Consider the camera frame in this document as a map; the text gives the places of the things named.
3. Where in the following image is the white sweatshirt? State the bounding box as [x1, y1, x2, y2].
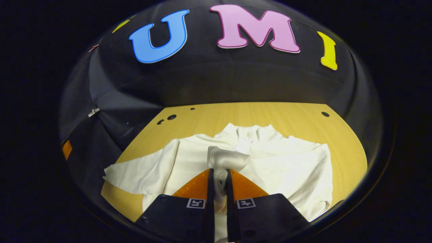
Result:
[103, 123, 334, 243]

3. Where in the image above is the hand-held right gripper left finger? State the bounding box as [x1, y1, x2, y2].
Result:
[135, 168, 215, 243]

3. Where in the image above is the black backdrop cloth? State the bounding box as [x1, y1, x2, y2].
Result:
[59, 0, 383, 203]

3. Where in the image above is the white paper hang tag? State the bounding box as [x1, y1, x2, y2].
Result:
[234, 137, 253, 154]

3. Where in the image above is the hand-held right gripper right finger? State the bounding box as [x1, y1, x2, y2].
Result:
[225, 169, 310, 243]

